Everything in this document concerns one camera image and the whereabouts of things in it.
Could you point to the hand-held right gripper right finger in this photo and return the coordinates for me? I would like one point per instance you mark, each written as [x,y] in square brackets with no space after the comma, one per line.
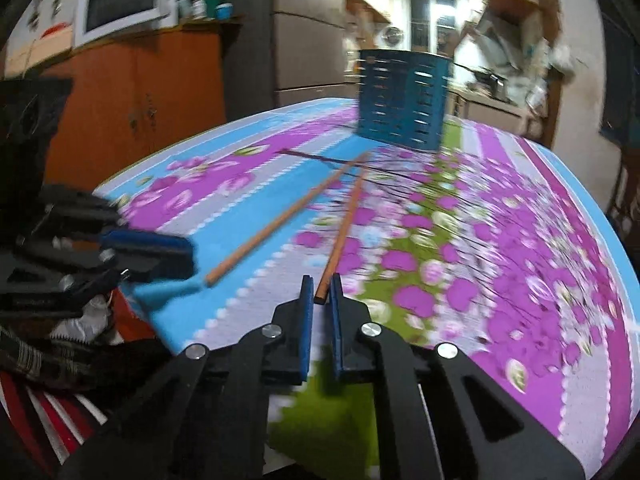
[336,330]

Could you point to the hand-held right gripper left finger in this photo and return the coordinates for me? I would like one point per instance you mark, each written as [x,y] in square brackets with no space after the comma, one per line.
[306,330]

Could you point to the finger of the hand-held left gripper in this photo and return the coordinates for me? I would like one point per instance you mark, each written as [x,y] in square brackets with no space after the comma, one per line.
[150,241]
[160,267]

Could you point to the wooden chopstick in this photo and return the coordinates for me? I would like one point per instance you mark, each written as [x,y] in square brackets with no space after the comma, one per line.
[280,222]
[342,232]

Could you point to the blue slotted utensil holder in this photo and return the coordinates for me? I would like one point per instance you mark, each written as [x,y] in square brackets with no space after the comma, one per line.
[402,100]

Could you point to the orange wooden cabinet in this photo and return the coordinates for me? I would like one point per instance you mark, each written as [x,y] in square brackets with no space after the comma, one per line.
[150,95]

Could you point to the white microwave oven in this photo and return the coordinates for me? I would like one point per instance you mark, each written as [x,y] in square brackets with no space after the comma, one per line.
[122,2]

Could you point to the floral purple blue tablecloth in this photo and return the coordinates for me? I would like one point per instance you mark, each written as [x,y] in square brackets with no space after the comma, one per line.
[475,240]

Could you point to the red striped cloth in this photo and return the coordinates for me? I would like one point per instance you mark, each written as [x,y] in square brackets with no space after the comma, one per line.
[45,420]

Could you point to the green box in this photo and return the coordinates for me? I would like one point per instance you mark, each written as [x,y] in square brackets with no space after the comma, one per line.
[212,2]

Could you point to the blue and white jar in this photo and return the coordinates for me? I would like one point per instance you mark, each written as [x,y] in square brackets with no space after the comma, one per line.
[224,11]

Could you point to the grey refrigerator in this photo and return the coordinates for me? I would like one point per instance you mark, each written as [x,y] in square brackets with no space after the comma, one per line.
[305,35]

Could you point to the beige kitchen base cabinets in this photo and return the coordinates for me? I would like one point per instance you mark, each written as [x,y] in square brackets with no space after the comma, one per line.
[492,110]

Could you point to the cookware on stove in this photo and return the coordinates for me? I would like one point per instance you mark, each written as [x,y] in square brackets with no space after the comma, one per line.
[487,85]

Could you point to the round metal strainer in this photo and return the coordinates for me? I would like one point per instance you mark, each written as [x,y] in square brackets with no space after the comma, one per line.
[393,36]

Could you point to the dark wooden chair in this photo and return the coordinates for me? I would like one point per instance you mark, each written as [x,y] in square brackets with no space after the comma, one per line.
[625,190]

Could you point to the kitchen window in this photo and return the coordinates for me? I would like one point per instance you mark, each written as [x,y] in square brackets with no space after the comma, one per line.
[432,22]

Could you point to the steel range hood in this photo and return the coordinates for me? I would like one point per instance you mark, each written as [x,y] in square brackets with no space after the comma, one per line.
[495,42]

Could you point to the hanging plastic bags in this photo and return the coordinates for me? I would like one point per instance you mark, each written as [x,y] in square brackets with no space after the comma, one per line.
[550,70]

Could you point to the dark window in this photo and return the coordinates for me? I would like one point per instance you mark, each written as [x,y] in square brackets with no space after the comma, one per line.
[617,80]

